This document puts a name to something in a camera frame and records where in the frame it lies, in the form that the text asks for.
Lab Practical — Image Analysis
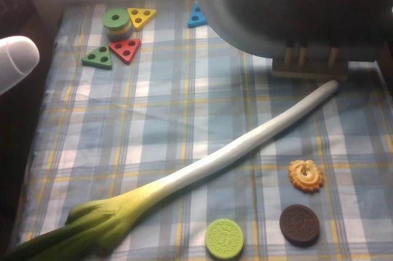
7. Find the yellow ring block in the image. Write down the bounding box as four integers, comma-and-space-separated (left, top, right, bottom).
106, 25, 133, 37

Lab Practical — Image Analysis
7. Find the long toy leek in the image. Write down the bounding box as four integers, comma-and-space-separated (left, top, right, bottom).
0, 79, 340, 261

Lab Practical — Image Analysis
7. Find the blue yellow plaid cloth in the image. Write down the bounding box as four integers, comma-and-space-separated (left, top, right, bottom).
9, 0, 393, 261

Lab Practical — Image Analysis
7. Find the brown sandwich cookie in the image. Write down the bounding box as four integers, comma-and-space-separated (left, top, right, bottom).
279, 204, 321, 247

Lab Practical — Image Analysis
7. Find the blue ring block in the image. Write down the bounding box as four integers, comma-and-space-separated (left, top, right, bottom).
107, 29, 134, 42

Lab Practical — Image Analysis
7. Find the blue triangle block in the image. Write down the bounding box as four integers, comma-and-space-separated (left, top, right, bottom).
187, 4, 208, 28

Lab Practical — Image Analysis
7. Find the green ring block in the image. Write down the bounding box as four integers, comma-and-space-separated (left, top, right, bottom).
102, 8, 131, 31

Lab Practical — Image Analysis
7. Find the yellow triangle block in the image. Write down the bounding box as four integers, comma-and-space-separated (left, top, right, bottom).
127, 7, 157, 31

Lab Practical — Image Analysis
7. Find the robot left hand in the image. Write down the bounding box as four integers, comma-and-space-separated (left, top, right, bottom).
0, 0, 53, 96

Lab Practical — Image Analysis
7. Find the green triangle block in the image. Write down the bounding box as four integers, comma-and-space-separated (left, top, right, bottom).
81, 44, 113, 71

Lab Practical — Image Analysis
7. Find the wooden peg base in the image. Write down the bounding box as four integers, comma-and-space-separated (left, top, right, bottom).
271, 41, 349, 82

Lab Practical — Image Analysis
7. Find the green sandwich cookie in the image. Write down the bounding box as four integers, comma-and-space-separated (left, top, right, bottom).
204, 218, 246, 260

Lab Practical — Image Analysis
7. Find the yellow butter cookie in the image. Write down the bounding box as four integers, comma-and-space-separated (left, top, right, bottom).
287, 158, 324, 193

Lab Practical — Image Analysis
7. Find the large metal cleaver blade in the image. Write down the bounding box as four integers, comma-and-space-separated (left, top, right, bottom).
195, 0, 393, 61

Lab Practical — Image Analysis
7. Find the red triangle block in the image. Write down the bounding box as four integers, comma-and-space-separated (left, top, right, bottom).
109, 38, 142, 65

